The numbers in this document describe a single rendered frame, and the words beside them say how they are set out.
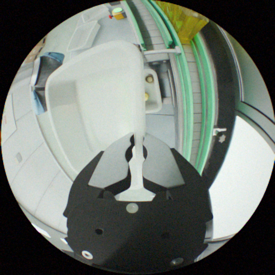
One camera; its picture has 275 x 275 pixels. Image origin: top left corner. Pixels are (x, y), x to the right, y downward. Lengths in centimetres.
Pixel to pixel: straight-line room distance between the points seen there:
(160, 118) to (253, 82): 46
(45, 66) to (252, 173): 65
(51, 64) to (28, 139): 323
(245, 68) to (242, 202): 35
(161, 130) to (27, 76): 64
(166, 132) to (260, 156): 47
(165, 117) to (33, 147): 352
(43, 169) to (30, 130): 133
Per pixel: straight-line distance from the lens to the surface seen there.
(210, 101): 31
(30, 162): 355
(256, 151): 29
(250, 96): 30
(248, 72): 30
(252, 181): 31
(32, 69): 38
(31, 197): 382
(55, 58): 39
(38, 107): 42
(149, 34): 39
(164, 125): 51
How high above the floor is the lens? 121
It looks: 58 degrees down
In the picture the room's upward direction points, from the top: 162 degrees counter-clockwise
